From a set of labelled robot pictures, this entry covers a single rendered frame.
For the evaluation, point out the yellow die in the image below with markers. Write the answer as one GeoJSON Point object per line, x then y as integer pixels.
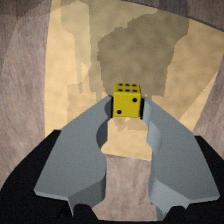
{"type": "Point", "coordinates": [127, 100]}

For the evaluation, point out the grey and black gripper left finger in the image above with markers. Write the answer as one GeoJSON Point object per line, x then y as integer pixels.
{"type": "Point", "coordinates": [65, 169]}

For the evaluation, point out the tan mat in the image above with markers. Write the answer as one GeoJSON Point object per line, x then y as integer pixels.
{"type": "Point", "coordinates": [93, 44]}

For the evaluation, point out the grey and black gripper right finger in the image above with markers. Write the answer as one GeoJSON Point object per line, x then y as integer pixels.
{"type": "Point", "coordinates": [186, 170]}

